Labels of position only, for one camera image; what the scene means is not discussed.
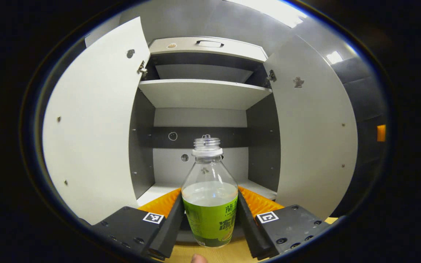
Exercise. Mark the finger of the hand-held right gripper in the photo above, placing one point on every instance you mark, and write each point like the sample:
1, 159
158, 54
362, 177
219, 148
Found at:
381, 133

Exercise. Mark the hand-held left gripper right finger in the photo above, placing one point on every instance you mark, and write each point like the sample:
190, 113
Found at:
250, 233

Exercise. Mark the clear bottle with green label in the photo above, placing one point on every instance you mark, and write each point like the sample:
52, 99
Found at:
210, 219

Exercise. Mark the metal door hinge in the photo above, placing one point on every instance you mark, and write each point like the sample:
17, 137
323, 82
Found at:
271, 75
142, 68

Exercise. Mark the white cabinet shelf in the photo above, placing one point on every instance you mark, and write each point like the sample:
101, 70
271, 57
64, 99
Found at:
203, 95

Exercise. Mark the small ceiling light panel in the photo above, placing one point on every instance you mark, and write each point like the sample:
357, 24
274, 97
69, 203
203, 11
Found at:
334, 57

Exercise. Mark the white cabinet door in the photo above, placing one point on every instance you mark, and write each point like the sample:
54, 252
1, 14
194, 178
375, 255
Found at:
97, 128
313, 146

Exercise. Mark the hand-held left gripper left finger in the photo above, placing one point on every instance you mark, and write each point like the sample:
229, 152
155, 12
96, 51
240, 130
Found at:
168, 233

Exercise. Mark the grey and white cabinet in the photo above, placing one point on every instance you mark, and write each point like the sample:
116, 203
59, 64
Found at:
261, 146

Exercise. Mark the white cabinet drawer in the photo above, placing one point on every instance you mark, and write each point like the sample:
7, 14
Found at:
239, 51

